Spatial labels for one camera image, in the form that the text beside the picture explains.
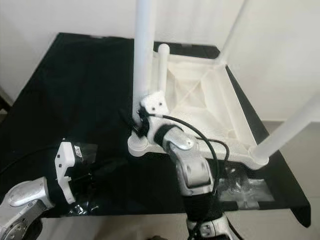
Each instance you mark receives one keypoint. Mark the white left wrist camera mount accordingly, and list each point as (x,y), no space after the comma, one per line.
(66,160)

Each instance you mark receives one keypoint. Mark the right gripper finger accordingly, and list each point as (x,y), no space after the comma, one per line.
(127,120)

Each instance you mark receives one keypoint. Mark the white plastic children table top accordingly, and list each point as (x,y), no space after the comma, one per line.
(205,95)

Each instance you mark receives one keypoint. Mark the black stool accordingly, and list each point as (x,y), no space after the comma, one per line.
(3,102)

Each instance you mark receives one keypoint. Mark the black tablecloth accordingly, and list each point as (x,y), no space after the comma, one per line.
(70,100)

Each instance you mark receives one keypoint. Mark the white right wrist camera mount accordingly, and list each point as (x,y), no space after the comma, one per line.
(154,105)

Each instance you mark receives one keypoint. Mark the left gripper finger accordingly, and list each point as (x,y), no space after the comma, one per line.
(107,170)

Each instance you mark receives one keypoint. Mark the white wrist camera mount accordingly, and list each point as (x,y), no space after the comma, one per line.
(66,160)
(154,105)

